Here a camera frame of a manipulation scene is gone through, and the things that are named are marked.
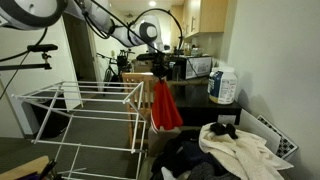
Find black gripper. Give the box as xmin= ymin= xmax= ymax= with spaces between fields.
xmin=151 ymin=59 xmax=170 ymax=82

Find red shorts with white stripes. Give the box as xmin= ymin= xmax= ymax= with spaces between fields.
xmin=149 ymin=79 xmax=184 ymax=133

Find wooden slatted chair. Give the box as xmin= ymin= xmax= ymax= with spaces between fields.
xmin=121 ymin=72 xmax=171 ymax=148

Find black bicycle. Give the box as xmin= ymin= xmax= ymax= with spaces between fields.
xmin=96 ymin=48 xmax=136 ymax=93

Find black side table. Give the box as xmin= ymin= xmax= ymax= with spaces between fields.
xmin=173 ymin=83 xmax=243 ymax=127

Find pile of clothes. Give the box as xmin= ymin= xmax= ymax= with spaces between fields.
xmin=138 ymin=125 xmax=201 ymax=180

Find large blue label protein tub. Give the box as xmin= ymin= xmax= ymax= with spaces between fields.
xmin=207 ymin=66 xmax=239 ymax=105

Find black garment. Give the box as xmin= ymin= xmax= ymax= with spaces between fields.
xmin=151 ymin=129 xmax=218 ymax=179

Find black sock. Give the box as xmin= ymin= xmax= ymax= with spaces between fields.
xmin=209 ymin=121 xmax=239 ymax=140

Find small white garment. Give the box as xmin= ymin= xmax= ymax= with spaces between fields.
xmin=160 ymin=166 xmax=178 ymax=180

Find dark grey knit garment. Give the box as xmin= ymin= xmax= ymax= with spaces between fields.
xmin=186 ymin=161 xmax=241 ymax=180

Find white flat board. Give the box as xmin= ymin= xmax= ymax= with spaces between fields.
xmin=239 ymin=109 xmax=281 ymax=155

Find cream fleece towel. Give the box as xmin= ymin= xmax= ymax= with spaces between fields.
xmin=198 ymin=122 xmax=295 ymax=180

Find black floor box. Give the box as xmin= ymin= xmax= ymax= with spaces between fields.
xmin=31 ymin=96 xmax=73 ymax=139

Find checkerboard calibration board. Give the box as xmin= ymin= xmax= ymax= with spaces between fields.
xmin=256 ymin=114 xmax=299 ymax=160

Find black clamp tool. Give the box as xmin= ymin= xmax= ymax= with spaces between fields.
xmin=14 ymin=159 xmax=58 ymax=180

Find light brown wooden board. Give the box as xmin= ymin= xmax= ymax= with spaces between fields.
xmin=0 ymin=154 xmax=50 ymax=180

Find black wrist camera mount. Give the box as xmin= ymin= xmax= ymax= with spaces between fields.
xmin=136 ymin=53 xmax=158 ymax=62

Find white wire drying rack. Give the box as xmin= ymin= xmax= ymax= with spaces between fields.
xmin=11 ymin=79 xmax=148 ymax=180

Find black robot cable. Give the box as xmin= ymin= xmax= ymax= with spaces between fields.
xmin=128 ymin=8 xmax=184 ymax=58

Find light wooden wall cabinet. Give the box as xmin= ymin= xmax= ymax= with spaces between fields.
xmin=170 ymin=0 xmax=229 ymax=34

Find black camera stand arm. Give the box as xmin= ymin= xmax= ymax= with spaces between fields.
xmin=0 ymin=43 xmax=59 ymax=72

